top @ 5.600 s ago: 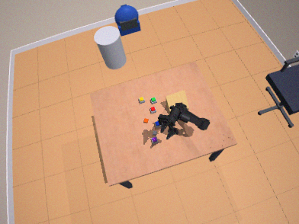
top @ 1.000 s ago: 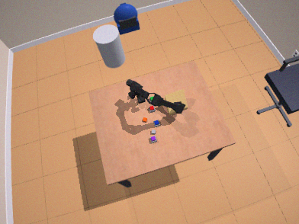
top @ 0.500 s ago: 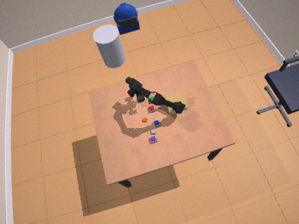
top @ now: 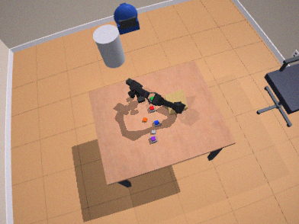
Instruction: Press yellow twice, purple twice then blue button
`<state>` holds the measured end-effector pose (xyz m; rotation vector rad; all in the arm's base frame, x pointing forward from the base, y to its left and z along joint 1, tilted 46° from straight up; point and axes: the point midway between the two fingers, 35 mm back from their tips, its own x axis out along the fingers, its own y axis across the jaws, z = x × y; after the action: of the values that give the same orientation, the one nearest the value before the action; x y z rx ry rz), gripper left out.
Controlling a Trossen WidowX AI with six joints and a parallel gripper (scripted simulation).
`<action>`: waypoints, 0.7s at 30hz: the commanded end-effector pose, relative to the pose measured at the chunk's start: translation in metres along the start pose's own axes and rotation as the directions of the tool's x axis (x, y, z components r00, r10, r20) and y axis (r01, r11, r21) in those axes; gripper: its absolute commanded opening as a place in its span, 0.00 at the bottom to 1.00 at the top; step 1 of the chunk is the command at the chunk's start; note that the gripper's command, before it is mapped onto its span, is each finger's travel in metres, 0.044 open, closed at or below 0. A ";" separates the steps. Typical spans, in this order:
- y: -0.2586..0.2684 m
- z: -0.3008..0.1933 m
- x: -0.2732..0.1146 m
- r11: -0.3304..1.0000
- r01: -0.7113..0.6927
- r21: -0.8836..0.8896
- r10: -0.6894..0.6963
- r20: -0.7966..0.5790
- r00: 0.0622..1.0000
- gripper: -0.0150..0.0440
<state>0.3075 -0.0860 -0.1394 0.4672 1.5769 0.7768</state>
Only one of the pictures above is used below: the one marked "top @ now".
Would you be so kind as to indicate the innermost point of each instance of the red button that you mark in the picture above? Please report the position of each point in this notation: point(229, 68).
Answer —
point(152, 109)

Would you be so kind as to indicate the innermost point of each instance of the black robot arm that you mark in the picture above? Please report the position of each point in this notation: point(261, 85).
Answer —
point(157, 100)

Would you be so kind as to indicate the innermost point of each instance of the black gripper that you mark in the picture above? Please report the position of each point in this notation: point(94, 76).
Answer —
point(140, 98)

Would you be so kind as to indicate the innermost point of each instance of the purple button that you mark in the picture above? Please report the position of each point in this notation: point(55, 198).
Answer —
point(153, 139)

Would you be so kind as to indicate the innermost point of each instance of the blue button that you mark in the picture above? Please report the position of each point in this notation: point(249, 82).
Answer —
point(156, 123)

